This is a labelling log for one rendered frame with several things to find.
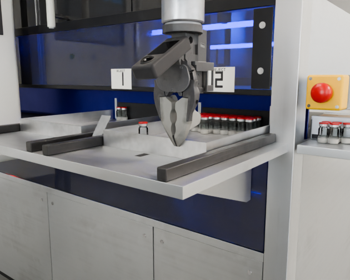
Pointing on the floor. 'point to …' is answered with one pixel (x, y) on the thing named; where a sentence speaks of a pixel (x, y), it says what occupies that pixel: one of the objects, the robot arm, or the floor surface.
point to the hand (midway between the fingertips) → (175, 140)
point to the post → (286, 136)
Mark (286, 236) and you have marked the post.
